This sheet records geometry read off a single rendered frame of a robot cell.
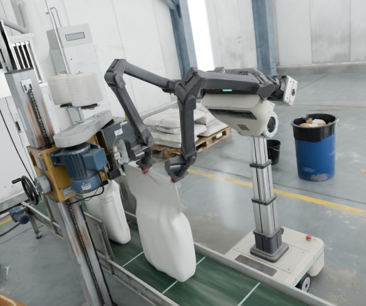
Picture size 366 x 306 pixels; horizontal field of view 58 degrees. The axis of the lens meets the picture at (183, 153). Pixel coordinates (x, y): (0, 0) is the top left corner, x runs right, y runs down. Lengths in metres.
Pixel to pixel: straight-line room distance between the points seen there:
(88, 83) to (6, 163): 3.10
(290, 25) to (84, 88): 8.85
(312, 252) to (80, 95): 1.80
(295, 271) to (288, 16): 8.60
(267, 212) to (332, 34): 7.93
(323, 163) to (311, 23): 6.58
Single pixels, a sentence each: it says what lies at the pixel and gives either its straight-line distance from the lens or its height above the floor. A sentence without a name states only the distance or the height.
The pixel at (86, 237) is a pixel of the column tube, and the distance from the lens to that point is 2.22.
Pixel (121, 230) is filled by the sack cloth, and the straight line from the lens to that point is 2.60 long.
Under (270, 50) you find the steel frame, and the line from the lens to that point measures 10.22.
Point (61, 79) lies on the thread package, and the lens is 2.01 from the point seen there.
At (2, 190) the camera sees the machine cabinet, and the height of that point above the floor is 0.32.
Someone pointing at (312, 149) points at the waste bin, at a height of 0.39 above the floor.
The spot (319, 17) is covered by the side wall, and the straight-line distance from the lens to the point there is 9.88.
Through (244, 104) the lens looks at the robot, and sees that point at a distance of 1.74.
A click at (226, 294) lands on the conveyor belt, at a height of 0.38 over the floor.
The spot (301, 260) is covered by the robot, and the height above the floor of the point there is 0.26.
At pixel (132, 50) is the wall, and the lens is 7.16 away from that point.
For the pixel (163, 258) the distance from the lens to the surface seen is 2.11.
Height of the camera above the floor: 1.81
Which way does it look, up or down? 20 degrees down
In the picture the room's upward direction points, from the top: 11 degrees counter-clockwise
